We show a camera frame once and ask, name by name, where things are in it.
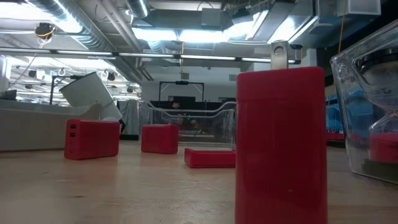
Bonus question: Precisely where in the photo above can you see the red wall charger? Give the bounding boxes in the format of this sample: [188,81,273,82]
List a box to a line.
[235,40,328,224]
[141,124,180,155]
[64,119,121,161]

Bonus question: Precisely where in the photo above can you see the black gantry frame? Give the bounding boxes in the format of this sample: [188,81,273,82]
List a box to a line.
[158,80,205,103]

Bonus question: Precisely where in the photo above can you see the grey plastic bin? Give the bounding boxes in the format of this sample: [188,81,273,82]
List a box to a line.
[0,99,103,152]

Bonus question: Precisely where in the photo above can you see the white ceiling vent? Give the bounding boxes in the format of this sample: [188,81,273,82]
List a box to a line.
[337,0,382,17]

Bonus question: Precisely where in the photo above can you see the black monitor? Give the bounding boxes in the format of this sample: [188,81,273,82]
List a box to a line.
[0,89,17,101]

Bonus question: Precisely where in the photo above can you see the silver spiral duct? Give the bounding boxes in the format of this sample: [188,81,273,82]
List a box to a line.
[26,0,147,83]

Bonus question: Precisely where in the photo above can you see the person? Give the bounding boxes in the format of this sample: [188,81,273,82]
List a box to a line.
[170,100,201,130]

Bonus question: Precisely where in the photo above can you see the large clear plastic bin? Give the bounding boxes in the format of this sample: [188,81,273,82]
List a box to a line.
[138,100,238,147]

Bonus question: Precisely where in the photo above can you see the small clear plastic bin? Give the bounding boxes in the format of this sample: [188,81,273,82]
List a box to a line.
[330,19,398,185]

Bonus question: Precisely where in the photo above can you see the red digital clock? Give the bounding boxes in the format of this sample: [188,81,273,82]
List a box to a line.
[184,147,236,169]

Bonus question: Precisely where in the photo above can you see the black yellow cord reel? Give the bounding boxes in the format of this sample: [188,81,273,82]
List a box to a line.
[34,22,57,41]

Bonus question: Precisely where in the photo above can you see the black aluminium table frame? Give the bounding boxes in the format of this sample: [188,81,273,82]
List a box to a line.
[119,133,346,147]

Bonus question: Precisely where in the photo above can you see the yellow hanging cable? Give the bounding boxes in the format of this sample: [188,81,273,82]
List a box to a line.
[338,0,348,54]

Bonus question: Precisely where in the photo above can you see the grey ceiling box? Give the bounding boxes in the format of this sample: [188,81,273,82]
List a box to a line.
[201,7,222,27]

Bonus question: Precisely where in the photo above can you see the silver round duct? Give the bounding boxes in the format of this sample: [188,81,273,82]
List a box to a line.
[126,0,150,19]

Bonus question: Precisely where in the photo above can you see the long linear light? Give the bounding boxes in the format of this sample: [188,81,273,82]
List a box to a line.
[0,46,301,65]

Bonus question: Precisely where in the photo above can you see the grey cover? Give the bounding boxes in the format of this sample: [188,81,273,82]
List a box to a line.
[119,99,141,136]

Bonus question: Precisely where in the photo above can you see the red sand hourglass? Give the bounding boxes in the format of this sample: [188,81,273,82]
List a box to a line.
[354,46,398,177]

